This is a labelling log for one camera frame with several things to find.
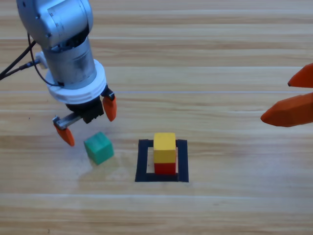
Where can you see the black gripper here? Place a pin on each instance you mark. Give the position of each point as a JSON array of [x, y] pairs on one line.
[[91, 111]]

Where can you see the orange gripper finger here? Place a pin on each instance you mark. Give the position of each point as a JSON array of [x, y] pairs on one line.
[[303, 79], [288, 112]]

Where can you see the green wooden cube block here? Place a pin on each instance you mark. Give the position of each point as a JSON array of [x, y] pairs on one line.
[[100, 149]]

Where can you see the yellow wooden cube block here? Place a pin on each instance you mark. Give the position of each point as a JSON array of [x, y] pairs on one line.
[[164, 149]]

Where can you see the red wooden cube block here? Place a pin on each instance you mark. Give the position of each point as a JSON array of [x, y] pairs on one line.
[[165, 169]]

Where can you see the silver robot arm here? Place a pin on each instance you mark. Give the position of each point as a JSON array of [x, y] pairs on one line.
[[61, 24]]

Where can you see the black tape square outline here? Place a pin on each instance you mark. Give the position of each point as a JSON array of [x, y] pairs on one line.
[[141, 161]]

